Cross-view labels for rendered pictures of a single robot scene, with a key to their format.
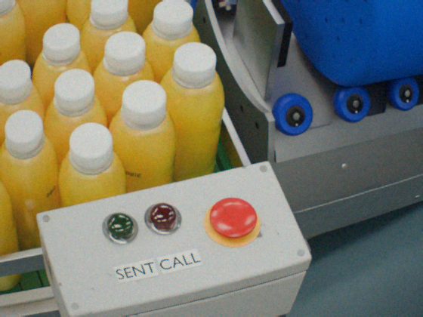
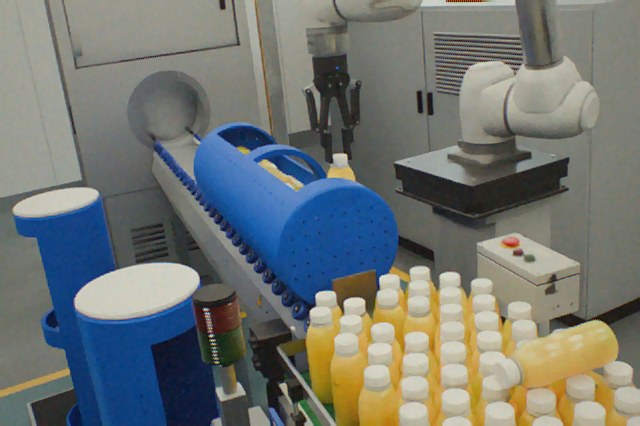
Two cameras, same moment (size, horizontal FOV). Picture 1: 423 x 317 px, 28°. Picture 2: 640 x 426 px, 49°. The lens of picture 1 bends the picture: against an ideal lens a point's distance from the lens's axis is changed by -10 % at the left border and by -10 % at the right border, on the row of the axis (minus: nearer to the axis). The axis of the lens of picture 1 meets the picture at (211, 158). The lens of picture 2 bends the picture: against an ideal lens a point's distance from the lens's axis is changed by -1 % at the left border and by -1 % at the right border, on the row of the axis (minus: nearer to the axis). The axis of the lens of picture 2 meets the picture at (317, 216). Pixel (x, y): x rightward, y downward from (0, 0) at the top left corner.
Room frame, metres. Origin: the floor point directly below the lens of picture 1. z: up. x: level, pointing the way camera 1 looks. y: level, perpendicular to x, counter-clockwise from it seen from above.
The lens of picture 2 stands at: (0.62, 1.34, 1.66)
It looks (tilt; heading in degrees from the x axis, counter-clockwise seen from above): 19 degrees down; 277
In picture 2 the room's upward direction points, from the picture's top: 6 degrees counter-clockwise
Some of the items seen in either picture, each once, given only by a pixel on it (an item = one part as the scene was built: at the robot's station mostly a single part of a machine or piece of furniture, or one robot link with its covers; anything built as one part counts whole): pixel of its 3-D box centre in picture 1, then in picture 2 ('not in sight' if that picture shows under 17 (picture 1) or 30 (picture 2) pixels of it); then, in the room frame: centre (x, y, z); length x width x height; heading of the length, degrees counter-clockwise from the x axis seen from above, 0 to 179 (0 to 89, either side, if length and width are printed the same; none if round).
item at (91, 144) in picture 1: (91, 146); (481, 286); (0.47, 0.10, 1.07); 0.04 x 0.04 x 0.02
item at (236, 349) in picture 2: not in sight; (221, 339); (0.88, 0.47, 1.18); 0.06 x 0.06 x 0.05
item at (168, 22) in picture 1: (172, 16); (389, 282); (0.65, 0.06, 1.07); 0.04 x 0.04 x 0.02
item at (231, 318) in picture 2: not in sight; (216, 311); (0.88, 0.47, 1.23); 0.06 x 0.06 x 0.04
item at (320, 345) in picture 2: not in sight; (325, 357); (0.77, 0.19, 0.98); 0.07 x 0.07 x 0.16
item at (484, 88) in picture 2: not in sight; (490, 100); (0.34, -0.71, 1.26); 0.18 x 0.16 x 0.22; 139
